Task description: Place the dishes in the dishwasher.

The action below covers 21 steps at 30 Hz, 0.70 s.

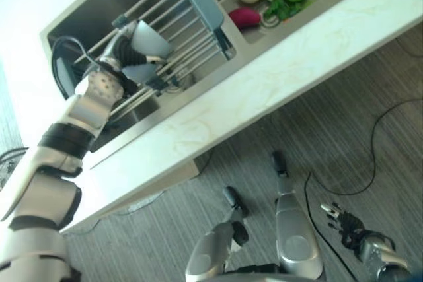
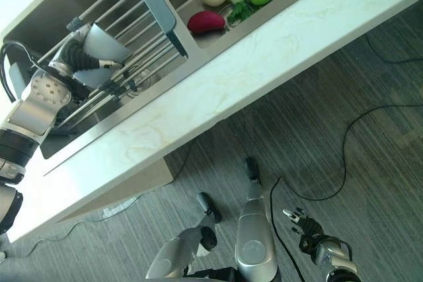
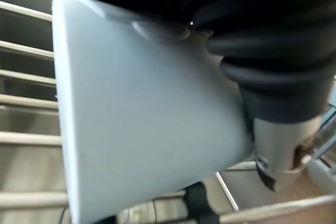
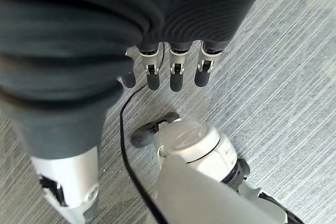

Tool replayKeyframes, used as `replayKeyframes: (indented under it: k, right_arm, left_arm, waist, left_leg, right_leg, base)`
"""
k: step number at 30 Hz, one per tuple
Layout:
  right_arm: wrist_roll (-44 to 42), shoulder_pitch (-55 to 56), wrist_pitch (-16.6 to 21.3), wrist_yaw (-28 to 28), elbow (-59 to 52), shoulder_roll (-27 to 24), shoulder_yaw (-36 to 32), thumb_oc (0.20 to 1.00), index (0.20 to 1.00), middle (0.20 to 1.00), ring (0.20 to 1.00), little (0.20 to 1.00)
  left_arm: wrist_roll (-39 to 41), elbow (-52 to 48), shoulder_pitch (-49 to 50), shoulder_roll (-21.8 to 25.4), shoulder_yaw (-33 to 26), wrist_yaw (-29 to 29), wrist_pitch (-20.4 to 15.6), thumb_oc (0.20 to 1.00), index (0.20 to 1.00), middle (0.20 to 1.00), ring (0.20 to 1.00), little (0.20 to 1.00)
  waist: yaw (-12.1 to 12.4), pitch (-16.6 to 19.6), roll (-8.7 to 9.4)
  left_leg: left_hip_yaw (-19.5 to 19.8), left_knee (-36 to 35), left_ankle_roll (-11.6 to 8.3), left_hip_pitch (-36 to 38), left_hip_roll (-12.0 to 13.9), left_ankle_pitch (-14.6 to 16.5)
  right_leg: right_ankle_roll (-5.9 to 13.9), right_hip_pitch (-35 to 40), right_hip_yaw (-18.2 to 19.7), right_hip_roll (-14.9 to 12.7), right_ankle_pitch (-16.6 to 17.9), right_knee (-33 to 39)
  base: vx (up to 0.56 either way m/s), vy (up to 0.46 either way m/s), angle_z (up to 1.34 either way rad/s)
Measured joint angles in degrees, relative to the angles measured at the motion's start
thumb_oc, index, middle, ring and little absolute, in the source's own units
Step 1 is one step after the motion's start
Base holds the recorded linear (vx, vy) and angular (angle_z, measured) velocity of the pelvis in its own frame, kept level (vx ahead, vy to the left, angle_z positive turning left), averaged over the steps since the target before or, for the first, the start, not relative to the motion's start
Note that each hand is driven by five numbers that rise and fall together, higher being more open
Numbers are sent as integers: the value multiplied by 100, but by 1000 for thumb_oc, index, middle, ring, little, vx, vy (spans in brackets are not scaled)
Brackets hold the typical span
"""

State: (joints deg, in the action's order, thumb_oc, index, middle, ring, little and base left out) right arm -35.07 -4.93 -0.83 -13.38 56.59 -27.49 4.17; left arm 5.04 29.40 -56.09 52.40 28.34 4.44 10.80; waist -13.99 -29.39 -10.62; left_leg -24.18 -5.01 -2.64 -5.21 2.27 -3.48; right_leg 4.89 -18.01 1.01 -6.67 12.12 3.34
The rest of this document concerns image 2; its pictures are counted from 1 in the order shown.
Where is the silver robot right leg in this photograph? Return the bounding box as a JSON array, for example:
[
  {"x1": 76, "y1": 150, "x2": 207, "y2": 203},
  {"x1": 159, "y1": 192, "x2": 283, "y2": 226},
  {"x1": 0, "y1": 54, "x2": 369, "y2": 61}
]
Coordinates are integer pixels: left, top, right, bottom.
[{"x1": 233, "y1": 157, "x2": 278, "y2": 282}]

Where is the thin grey floor cable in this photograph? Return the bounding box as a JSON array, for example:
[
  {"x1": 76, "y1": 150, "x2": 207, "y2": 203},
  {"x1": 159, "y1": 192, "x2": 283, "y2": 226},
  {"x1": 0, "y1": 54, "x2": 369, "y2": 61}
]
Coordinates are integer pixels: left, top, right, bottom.
[{"x1": 9, "y1": 218, "x2": 102, "y2": 260}]

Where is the round metal sink drain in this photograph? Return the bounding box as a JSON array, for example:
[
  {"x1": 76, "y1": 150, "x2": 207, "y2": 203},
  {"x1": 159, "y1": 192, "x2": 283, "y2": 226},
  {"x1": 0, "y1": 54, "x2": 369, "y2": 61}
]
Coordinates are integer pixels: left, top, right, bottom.
[{"x1": 219, "y1": 4, "x2": 239, "y2": 29}]

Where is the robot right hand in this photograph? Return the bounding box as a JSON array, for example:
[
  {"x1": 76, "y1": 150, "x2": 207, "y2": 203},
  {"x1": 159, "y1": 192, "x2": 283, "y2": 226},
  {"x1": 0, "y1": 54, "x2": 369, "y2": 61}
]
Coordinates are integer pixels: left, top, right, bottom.
[{"x1": 282, "y1": 207, "x2": 324, "y2": 238}]

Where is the long black floor cable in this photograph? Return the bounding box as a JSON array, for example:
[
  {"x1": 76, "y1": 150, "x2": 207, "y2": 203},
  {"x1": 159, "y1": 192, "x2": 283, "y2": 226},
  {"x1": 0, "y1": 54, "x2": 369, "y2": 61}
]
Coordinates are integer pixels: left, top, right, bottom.
[{"x1": 269, "y1": 104, "x2": 423, "y2": 282}]

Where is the short black floor cable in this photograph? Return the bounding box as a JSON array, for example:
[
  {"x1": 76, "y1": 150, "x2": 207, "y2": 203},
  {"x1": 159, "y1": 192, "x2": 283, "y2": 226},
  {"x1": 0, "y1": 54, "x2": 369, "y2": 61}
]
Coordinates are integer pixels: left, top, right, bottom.
[{"x1": 365, "y1": 35, "x2": 423, "y2": 63}]

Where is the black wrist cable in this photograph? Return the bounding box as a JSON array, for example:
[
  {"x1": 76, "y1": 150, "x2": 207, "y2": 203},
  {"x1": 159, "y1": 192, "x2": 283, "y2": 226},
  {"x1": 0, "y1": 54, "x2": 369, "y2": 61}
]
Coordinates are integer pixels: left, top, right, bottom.
[{"x1": 0, "y1": 40, "x2": 38, "y2": 103}]

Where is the black cable under counter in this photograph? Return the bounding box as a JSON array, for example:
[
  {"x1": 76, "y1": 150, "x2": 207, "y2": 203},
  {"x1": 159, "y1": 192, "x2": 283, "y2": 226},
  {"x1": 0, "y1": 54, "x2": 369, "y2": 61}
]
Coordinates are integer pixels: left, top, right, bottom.
[{"x1": 171, "y1": 139, "x2": 196, "y2": 182}]

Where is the clear plastic floor sheet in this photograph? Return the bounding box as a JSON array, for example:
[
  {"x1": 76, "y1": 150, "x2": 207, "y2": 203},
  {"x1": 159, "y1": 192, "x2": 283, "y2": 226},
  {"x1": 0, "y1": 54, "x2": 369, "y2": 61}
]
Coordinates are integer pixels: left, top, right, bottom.
[{"x1": 100, "y1": 195, "x2": 138, "y2": 221}]

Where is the metal rod drying rack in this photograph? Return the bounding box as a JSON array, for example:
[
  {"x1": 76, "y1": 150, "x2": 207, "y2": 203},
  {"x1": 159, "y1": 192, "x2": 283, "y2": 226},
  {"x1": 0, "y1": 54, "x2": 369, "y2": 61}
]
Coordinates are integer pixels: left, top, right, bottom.
[{"x1": 9, "y1": 0, "x2": 190, "y2": 135}]

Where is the purple red sweet potato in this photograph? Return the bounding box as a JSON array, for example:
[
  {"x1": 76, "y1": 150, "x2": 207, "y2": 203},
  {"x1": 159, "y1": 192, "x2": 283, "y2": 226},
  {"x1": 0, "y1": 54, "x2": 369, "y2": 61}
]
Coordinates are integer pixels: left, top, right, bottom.
[{"x1": 187, "y1": 11, "x2": 227, "y2": 35}]

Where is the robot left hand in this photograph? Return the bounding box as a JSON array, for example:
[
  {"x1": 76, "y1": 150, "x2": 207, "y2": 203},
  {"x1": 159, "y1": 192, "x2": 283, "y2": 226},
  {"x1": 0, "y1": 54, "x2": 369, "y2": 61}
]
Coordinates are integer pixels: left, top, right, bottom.
[{"x1": 48, "y1": 21, "x2": 124, "y2": 81}]

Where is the stainless steel double sink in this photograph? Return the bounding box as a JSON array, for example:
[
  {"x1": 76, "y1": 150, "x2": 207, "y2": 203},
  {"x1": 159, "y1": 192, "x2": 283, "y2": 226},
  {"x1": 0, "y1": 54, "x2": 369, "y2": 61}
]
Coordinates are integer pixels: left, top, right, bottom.
[{"x1": 2, "y1": 0, "x2": 352, "y2": 160}]

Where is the white ceramic cup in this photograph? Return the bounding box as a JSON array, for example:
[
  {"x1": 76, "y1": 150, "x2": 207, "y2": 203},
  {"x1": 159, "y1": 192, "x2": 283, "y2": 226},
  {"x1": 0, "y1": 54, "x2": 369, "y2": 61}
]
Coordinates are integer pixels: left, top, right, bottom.
[{"x1": 80, "y1": 22, "x2": 132, "y2": 64}]

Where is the green leafy herb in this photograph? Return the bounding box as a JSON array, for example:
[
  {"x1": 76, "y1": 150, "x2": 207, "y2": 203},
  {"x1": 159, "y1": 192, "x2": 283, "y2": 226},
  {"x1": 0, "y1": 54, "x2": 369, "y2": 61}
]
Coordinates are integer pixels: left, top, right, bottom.
[{"x1": 227, "y1": 1, "x2": 262, "y2": 25}]

